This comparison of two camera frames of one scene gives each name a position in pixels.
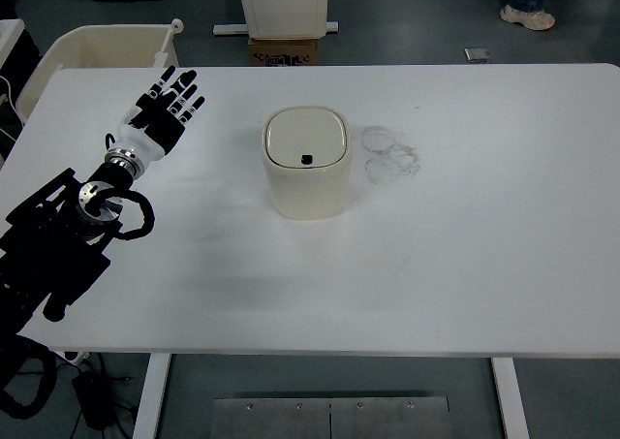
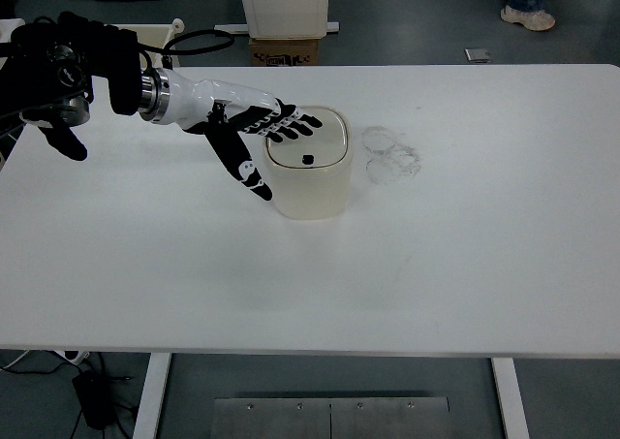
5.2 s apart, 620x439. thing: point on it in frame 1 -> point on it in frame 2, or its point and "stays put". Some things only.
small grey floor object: (477, 55) stays put
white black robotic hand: (149, 130) -> (227, 112)
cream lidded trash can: (307, 154) stays put
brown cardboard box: (283, 51) stays put
